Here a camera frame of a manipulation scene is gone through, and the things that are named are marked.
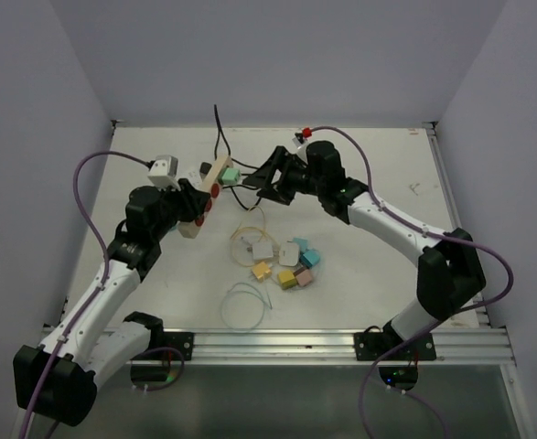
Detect aluminium table edge rail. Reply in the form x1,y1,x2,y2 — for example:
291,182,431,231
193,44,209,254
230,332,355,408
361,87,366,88
92,127,513,365

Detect yellow charger plug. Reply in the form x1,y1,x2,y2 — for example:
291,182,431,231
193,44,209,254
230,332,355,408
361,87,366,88
277,270,297,290
250,262,273,284

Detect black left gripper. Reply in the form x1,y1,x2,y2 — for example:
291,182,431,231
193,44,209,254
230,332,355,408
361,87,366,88
150,177,209,241

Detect green charger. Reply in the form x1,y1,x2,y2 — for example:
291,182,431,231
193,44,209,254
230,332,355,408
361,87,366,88
219,167,241,186

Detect yellow thin cable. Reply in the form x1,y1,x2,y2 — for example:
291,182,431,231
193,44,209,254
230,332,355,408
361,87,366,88
229,206,280,266

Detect black power cord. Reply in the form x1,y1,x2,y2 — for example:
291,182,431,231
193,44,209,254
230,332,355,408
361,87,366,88
197,103,264,214

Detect teal charger plug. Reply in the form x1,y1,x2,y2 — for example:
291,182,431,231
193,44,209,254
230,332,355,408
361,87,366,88
291,237,308,253
299,249,321,269

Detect white charger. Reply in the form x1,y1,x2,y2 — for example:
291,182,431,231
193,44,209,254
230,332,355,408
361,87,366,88
278,242,300,267
252,241,274,262

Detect light teal thin cable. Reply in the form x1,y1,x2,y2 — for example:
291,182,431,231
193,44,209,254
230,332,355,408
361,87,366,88
220,249,324,330

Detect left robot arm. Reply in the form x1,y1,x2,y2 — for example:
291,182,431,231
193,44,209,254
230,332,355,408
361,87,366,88
13,178,217,426

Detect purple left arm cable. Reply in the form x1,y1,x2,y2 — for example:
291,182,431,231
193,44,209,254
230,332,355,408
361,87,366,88
18,151,187,439

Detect pink charger plug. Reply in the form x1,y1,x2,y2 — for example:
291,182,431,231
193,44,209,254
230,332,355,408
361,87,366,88
294,268,314,287

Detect white triangular power socket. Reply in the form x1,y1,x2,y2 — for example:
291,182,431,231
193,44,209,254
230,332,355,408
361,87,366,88
178,166,203,189

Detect beige power strip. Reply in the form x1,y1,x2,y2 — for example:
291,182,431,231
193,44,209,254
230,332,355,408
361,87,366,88
177,155,234,240

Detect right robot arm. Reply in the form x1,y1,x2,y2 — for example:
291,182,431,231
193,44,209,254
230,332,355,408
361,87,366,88
243,141,486,359

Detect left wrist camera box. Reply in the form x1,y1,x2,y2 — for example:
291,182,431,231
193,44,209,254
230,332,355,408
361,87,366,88
147,155,180,190

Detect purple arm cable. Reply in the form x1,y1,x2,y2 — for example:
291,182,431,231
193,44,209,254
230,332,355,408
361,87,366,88
311,125,514,439
18,151,187,439

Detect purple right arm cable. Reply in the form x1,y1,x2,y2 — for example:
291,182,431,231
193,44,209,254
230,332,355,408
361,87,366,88
311,125,514,439

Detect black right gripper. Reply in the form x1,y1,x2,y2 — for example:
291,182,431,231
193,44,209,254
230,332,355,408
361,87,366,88
243,146,325,206

